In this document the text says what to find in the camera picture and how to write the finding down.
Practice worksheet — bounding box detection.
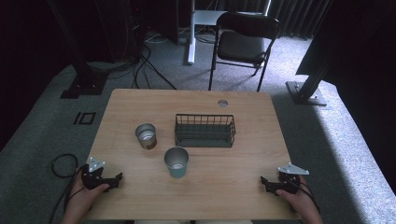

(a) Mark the dark pleated curtain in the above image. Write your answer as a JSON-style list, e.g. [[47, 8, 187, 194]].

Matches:
[[267, 0, 330, 41]]

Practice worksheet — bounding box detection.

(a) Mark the white floor cable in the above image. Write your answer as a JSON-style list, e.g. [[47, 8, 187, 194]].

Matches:
[[143, 31, 171, 45]]

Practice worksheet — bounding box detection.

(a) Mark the black metal stand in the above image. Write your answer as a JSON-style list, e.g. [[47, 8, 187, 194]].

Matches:
[[46, 0, 109, 100], [285, 36, 334, 107]]

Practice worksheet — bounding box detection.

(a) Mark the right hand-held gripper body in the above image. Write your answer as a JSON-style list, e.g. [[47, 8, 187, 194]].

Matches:
[[277, 161, 310, 195]]

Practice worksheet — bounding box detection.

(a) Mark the brown metal cup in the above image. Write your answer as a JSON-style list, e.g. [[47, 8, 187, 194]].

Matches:
[[134, 122, 158, 150]]

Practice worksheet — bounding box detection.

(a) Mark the dark cabinet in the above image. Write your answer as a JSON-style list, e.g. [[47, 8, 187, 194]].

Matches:
[[155, 0, 180, 45]]

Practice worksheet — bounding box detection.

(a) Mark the black folding chair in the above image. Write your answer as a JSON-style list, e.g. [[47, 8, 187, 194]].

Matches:
[[207, 11, 281, 93]]

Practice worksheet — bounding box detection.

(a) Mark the person's left hand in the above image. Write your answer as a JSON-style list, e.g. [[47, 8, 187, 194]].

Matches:
[[64, 179, 111, 217]]

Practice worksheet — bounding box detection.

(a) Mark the black cloth screen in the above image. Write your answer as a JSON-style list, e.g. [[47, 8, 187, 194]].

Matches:
[[295, 0, 396, 132]]

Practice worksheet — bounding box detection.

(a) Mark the black floor cable bundle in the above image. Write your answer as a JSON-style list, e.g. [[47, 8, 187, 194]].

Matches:
[[132, 43, 177, 91]]

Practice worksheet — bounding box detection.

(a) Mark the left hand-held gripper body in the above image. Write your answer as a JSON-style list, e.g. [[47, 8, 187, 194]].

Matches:
[[81, 156, 110, 191]]

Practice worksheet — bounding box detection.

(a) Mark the teal metal cup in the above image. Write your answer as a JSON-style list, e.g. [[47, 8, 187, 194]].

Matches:
[[163, 147, 190, 179]]

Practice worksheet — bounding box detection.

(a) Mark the person's right hand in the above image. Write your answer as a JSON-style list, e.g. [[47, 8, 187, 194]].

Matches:
[[276, 175, 322, 219]]

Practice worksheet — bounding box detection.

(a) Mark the black wire basket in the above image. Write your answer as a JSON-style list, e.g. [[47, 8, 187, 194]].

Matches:
[[174, 113, 236, 148]]

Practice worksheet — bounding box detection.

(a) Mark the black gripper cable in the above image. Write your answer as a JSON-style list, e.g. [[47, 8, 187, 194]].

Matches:
[[49, 153, 87, 224], [297, 180, 321, 217]]

